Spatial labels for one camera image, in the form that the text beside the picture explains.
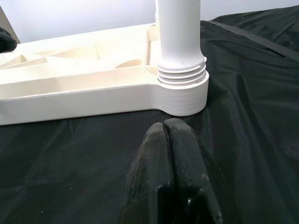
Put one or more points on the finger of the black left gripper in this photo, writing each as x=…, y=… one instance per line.
x=5, y=40

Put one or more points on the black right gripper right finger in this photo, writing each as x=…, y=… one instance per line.
x=189, y=168

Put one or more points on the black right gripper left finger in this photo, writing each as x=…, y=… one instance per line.
x=147, y=168

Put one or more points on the white plastic children tabletop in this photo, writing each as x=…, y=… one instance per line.
x=70, y=93

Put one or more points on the white plastic table leg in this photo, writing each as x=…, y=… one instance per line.
x=180, y=35
x=157, y=14

